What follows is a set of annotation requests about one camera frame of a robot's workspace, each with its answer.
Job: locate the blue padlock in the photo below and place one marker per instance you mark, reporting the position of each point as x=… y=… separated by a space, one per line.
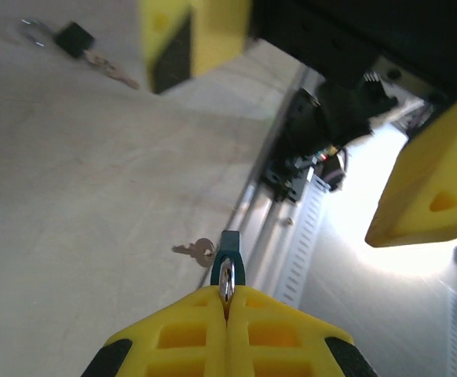
x=228 y=242

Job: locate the aluminium mounting rail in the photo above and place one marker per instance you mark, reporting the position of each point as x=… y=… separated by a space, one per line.
x=252 y=220

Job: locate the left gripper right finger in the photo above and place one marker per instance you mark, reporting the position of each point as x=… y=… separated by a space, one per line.
x=283 y=337

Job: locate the blue padlock keys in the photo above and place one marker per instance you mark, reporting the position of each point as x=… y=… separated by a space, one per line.
x=201 y=251

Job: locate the black padlock keys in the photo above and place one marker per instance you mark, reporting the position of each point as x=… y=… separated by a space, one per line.
x=108 y=66

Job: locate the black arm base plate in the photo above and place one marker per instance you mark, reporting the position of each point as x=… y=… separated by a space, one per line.
x=291 y=178

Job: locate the black padlock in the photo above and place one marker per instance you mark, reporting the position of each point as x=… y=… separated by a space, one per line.
x=73 y=39

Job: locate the grey shelf panel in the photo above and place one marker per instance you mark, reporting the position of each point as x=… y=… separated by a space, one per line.
x=389 y=334

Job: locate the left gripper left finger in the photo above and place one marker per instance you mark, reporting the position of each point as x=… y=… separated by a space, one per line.
x=173 y=337

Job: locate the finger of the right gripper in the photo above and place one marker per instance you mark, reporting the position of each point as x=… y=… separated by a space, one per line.
x=213 y=31
x=436 y=184

